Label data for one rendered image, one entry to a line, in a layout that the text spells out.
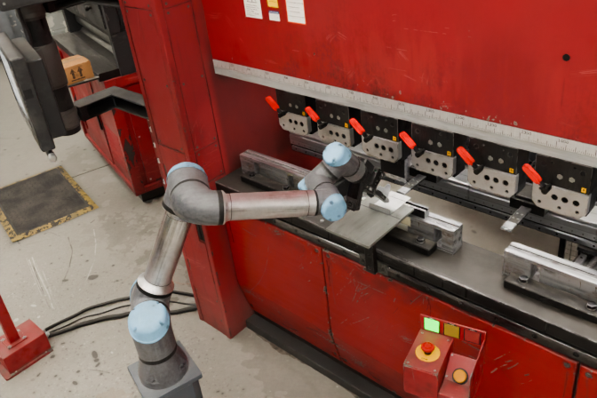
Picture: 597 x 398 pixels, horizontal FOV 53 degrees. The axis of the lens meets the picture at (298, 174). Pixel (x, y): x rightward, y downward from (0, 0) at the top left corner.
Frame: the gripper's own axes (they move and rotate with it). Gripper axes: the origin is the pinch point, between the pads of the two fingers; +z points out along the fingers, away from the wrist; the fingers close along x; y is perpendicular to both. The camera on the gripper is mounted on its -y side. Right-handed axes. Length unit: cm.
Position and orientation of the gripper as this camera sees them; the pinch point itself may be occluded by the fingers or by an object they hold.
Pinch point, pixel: (378, 199)
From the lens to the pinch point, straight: 208.7
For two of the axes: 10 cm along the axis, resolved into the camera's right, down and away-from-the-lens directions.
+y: 4.4, -8.8, 1.5
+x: -7.4, -2.6, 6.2
